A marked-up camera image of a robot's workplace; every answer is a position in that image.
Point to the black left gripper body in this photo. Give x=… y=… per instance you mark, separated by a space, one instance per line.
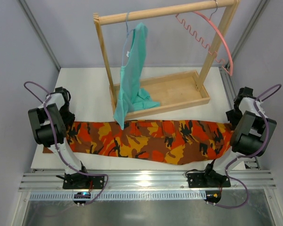
x=69 y=118

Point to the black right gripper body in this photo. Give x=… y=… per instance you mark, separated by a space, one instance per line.
x=229 y=117

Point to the orange camouflage trousers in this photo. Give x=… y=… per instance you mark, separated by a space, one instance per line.
x=172 y=142

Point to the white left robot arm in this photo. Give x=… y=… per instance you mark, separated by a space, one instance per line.
x=49 y=123

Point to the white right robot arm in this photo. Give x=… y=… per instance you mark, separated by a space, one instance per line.
x=252 y=131

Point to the pink plastic hanger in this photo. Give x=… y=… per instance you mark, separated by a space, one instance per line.
x=220 y=30

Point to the wooden clothes rack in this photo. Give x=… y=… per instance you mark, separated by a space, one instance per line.
x=174 y=91

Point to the teal t-shirt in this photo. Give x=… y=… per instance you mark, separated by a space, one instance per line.
x=131 y=96

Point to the left controller board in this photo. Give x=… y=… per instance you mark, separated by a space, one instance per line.
x=81 y=198

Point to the controller board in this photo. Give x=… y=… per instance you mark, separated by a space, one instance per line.
x=81 y=198
x=212 y=198

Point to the right controller board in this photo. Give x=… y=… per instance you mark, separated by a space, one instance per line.
x=212 y=198

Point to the aluminium right side rail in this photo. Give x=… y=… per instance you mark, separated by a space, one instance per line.
x=244 y=163

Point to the aluminium rail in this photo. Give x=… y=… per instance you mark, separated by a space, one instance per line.
x=244 y=163
x=142 y=180

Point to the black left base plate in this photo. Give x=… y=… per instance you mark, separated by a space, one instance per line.
x=79 y=181

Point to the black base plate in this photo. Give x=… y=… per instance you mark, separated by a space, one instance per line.
x=198 y=180
x=79 y=181

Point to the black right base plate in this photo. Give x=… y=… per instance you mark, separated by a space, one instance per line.
x=198 y=180

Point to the aluminium front rail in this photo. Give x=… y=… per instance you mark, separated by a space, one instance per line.
x=142 y=180

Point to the slotted cable duct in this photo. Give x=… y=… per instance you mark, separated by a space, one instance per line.
x=122 y=195

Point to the blue wire hanger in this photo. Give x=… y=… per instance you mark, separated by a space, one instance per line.
x=127 y=35

